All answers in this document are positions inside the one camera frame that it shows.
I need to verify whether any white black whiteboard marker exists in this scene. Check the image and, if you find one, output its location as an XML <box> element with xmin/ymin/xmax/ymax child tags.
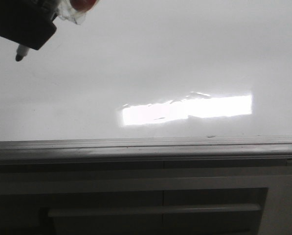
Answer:
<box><xmin>15</xmin><ymin>44</ymin><xmax>29</xmax><ymax>62</ymax></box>

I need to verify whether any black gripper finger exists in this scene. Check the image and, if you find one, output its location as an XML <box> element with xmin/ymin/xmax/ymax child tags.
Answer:
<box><xmin>0</xmin><ymin>0</ymin><xmax>57</xmax><ymax>50</ymax></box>

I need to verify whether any grey cabinet drawer with handle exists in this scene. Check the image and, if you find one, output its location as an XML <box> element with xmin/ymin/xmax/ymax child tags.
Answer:
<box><xmin>0</xmin><ymin>160</ymin><xmax>292</xmax><ymax>235</ymax></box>

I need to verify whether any grey aluminium whiteboard frame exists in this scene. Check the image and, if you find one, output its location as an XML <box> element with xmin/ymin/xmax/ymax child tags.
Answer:
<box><xmin>0</xmin><ymin>136</ymin><xmax>292</xmax><ymax>165</ymax></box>

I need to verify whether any white whiteboard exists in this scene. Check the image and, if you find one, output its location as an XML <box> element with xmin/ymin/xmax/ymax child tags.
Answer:
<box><xmin>0</xmin><ymin>0</ymin><xmax>292</xmax><ymax>141</ymax></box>

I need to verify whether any red magnet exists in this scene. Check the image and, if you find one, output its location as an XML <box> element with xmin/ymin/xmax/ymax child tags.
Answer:
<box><xmin>56</xmin><ymin>0</ymin><xmax>99</xmax><ymax>25</ymax></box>

